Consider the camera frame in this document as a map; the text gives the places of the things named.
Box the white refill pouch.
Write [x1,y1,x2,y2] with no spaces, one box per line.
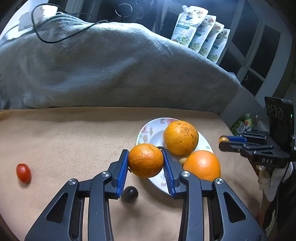
[171,5,208,44]
[206,29,231,63]
[188,15,217,52]
[198,22,225,57]

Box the black cable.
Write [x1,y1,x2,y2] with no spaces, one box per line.
[32,3,109,44]

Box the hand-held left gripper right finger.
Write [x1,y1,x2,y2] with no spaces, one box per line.
[162,149,269,241]

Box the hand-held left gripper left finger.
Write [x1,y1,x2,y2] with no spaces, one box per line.
[24,149,130,241]

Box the white floral plate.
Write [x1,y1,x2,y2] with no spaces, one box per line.
[136,117,214,193]

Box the white cloth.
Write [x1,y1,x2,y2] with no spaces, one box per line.
[257,164,290,202]

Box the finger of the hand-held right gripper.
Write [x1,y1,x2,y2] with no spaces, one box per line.
[225,130,272,146]
[218,141,274,154]

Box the grey blanket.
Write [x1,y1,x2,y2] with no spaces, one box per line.
[0,11,241,114]

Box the grey framed glass door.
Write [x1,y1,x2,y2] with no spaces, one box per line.
[217,0,296,99]

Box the large smooth orange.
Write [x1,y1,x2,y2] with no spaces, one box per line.
[183,150,221,182]

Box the beige fleece blanket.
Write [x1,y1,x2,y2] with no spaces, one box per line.
[0,107,269,241]

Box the medium mandarin orange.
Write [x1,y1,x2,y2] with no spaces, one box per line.
[128,143,164,178]

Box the rough-skinned orange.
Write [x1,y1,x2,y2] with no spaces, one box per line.
[163,120,199,156]

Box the green printed packet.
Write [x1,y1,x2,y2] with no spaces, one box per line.
[231,113,254,136]

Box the red cherry tomato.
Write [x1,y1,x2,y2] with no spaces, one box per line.
[16,163,31,184]

